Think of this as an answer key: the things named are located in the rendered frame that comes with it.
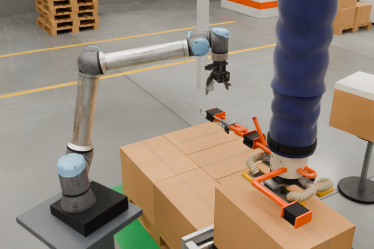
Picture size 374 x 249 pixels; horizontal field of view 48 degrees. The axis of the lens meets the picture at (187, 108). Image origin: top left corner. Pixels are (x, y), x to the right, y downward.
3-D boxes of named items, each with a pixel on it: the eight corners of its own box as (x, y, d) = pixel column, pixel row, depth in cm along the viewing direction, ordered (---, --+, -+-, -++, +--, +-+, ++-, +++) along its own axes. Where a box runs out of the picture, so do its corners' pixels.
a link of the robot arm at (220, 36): (209, 26, 227) (227, 26, 227) (208, 49, 232) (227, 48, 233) (211, 31, 218) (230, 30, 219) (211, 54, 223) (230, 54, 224)
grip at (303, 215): (311, 221, 166) (313, 210, 164) (295, 229, 162) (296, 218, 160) (295, 209, 172) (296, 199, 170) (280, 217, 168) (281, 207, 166)
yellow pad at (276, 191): (306, 205, 192) (307, 195, 190) (290, 212, 187) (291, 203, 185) (256, 170, 218) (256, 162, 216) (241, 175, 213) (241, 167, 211)
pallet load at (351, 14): (370, 29, 910) (378, -15, 872) (337, 35, 863) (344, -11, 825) (327, 18, 1004) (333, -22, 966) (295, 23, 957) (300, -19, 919)
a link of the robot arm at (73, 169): (58, 196, 226) (52, 168, 219) (65, 179, 242) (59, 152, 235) (87, 194, 226) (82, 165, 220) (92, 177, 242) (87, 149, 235)
